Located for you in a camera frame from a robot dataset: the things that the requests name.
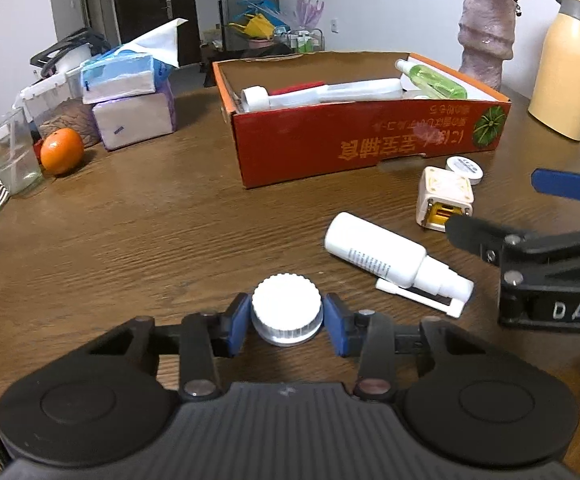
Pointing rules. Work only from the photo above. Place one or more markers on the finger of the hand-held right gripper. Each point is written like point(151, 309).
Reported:
point(565, 185)
point(475, 232)

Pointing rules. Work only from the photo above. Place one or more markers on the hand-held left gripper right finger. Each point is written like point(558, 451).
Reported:
point(338, 327)

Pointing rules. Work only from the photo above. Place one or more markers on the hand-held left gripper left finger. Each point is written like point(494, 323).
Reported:
point(237, 322)

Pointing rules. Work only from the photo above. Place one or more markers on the white cube charger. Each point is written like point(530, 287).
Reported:
point(445, 190)

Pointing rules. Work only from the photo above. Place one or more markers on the white ridged jar lid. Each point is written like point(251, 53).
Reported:
point(287, 305)

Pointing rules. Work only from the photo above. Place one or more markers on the orange cardboard box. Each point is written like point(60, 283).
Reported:
point(345, 135)

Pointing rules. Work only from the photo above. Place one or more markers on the small round white tin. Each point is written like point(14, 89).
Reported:
point(465, 170)

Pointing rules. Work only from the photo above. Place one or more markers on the white spray bottle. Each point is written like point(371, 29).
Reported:
point(375, 247)

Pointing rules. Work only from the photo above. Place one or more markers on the cream thermos jug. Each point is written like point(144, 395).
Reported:
point(567, 70)

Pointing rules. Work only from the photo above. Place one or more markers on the green spray bottle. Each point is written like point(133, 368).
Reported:
point(432, 80)

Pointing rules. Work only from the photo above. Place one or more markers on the pink ceramic vase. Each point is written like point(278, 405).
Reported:
point(487, 40)

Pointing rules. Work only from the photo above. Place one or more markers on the long white tube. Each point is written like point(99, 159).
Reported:
point(320, 94)

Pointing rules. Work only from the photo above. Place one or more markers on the purple tissue pack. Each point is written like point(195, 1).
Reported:
point(134, 120)

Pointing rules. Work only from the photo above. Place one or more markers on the red flat item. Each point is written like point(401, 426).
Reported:
point(295, 87)

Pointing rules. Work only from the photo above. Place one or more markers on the orange fruit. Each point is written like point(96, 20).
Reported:
point(62, 152)

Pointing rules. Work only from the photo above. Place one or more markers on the metal rolling cart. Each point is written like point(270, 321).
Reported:
point(305, 40)

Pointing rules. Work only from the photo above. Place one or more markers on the blue tissue pack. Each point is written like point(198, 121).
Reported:
point(119, 77)

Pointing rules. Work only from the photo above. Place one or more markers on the clear plastic cup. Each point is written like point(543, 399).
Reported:
point(12, 160)

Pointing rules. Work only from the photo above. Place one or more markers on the purple feather decoration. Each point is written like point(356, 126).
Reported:
point(310, 7)

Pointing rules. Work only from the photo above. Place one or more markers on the pink basket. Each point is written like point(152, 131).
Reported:
point(260, 43)

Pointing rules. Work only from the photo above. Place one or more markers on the clear container with white lid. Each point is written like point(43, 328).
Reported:
point(54, 107)

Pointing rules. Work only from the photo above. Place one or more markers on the white tissue sheet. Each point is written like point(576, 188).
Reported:
point(162, 42)

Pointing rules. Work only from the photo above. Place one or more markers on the yellow bag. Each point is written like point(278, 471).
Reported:
point(255, 26)

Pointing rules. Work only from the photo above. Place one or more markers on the blue bag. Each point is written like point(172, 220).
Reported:
point(270, 7)

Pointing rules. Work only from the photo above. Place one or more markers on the stack of black plastic parts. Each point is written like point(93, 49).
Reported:
point(69, 45)

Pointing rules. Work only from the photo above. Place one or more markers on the dark brown door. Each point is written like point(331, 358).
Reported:
point(144, 5)

